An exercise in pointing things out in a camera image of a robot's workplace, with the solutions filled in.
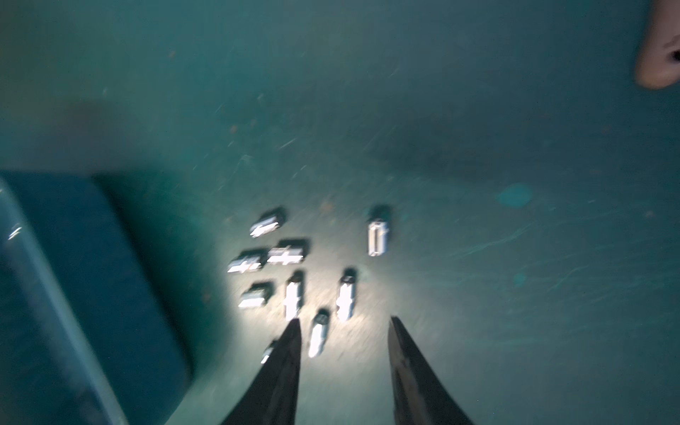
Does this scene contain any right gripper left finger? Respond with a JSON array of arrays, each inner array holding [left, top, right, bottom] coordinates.
[[222, 319, 302, 425]]

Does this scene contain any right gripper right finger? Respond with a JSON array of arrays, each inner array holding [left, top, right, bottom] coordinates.
[[388, 316, 472, 425]]

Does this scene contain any chrome socket front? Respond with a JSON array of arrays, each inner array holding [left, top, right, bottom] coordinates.
[[260, 341, 276, 364]]

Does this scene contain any chrome socket back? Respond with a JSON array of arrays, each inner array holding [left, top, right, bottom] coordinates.
[[250, 214, 282, 238]]

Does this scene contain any chrome socket lone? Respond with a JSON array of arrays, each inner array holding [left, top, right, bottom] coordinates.
[[368, 220, 389, 257]]

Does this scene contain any long chrome socket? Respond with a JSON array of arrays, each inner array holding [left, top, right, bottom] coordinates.
[[308, 322, 329, 358]]

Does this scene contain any short chrome socket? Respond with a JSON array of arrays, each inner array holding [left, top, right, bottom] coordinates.
[[238, 289, 269, 309]]

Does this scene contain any translucent blue storage box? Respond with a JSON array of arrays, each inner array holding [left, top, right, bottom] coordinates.
[[1, 171, 191, 424]]

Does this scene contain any brown slotted scoop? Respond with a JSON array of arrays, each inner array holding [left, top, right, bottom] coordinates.
[[635, 0, 679, 90]]

